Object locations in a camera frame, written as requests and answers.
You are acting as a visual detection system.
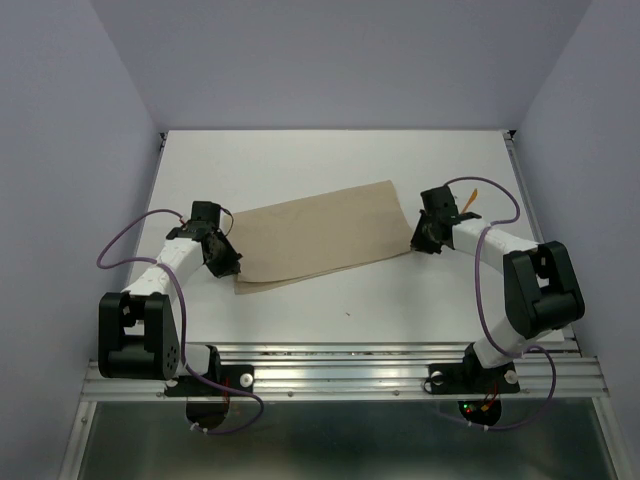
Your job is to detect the beige cloth napkin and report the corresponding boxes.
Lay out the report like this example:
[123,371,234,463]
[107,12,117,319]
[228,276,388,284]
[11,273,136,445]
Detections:
[229,180,413,295]

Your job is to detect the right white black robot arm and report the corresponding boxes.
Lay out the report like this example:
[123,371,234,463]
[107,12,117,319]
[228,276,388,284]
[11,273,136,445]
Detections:
[411,185,585,395]

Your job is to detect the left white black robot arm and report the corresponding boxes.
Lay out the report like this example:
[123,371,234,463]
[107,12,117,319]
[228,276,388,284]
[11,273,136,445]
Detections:
[96,201,242,380]

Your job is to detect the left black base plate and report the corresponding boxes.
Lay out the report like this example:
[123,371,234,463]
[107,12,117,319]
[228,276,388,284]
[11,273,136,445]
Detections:
[164,364,255,398]

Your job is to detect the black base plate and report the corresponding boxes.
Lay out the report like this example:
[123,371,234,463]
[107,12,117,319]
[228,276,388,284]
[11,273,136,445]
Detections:
[423,362,520,396]
[164,364,255,398]

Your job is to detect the right aluminium side rail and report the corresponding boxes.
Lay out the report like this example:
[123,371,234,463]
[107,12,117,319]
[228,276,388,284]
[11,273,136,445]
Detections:
[503,129,581,346]

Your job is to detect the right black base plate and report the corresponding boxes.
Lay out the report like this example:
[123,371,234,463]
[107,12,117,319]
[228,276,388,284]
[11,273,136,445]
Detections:
[423,362,520,396]

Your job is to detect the aluminium mounting rail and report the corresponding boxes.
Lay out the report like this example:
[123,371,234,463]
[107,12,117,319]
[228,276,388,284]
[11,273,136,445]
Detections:
[82,341,612,401]

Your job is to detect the left aluminium frame post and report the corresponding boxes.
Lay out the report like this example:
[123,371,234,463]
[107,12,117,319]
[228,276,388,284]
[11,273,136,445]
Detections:
[58,401,97,480]

